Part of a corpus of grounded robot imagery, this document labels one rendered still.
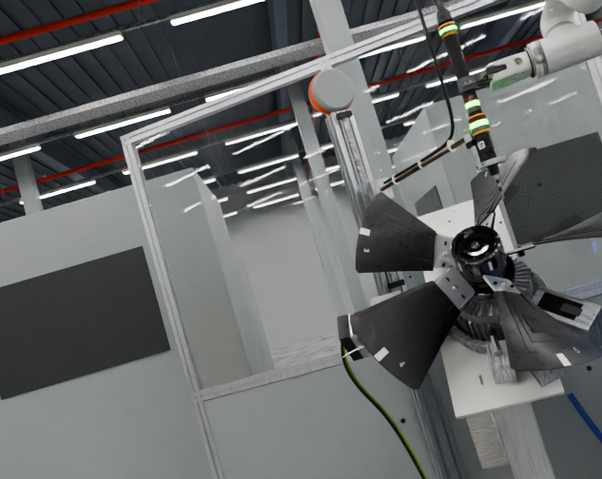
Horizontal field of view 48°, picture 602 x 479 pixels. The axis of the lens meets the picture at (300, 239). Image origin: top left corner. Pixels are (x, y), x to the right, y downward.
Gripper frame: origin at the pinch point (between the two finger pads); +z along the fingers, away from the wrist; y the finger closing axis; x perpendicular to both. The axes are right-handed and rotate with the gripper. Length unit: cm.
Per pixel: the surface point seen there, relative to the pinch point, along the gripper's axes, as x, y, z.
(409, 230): -29.3, 6.0, 24.6
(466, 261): -41.1, -8.3, 12.8
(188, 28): 443, 833, 348
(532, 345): -61, -22, 5
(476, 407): -76, 0, 21
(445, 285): -45.1, -5.0, 19.2
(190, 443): -89, 142, 174
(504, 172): -21.9, 13.3, -2.6
